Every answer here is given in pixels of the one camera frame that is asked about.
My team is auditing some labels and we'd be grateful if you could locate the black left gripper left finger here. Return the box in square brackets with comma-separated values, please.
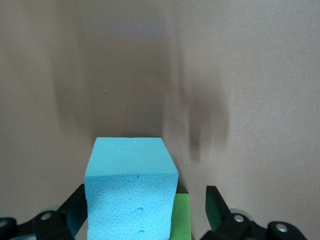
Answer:
[0, 183, 88, 240]

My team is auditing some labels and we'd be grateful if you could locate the brown paper table cover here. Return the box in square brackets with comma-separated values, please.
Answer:
[0, 0, 320, 240]

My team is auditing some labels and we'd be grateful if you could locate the light blue foam cube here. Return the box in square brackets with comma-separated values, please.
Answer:
[84, 136, 180, 240]

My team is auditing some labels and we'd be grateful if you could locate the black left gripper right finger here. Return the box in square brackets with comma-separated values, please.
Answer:
[199, 185, 307, 240]

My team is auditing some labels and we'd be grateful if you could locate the green foam cube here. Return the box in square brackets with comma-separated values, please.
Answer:
[170, 192, 192, 240]

